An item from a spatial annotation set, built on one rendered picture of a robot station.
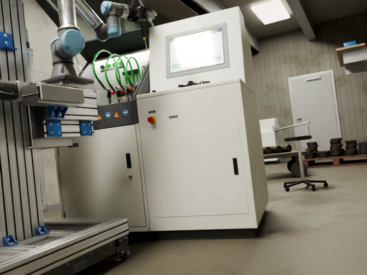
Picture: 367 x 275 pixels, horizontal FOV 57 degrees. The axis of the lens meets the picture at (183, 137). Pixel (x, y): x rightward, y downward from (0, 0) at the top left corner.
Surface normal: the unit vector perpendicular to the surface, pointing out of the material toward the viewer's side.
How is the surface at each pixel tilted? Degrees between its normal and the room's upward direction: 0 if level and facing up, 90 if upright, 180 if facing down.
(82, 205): 90
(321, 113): 90
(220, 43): 76
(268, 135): 90
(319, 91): 90
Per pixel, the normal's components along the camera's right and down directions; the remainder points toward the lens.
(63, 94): 0.88, -0.11
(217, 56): -0.34, -0.23
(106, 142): -0.32, 0.01
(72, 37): 0.61, 0.04
